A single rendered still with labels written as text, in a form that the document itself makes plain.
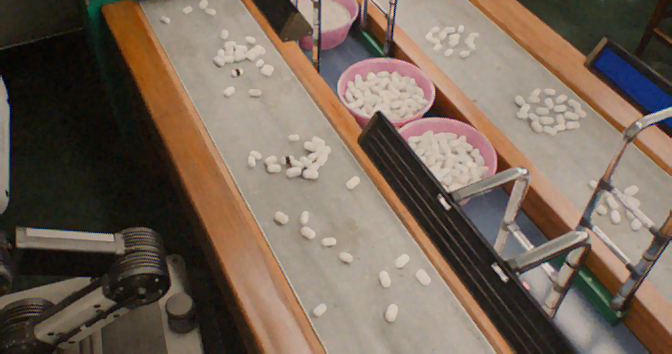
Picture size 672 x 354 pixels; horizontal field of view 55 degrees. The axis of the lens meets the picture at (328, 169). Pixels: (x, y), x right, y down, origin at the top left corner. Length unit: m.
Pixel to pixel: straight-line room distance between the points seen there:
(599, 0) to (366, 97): 2.31
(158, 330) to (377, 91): 0.86
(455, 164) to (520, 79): 0.41
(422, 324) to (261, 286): 0.34
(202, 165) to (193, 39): 0.56
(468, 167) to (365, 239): 0.35
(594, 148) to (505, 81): 0.32
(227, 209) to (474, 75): 0.84
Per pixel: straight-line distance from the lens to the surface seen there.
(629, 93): 1.47
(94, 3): 2.21
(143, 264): 1.40
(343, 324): 1.34
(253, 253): 1.41
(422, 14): 2.15
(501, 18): 2.14
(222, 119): 1.74
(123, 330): 1.70
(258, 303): 1.34
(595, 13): 3.79
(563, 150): 1.77
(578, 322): 1.53
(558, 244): 1.05
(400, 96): 1.83
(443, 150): 1.68
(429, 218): 1.09
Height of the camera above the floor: 1.91
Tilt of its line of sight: 47 degrees down
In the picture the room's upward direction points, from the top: 2 degrees clockwise
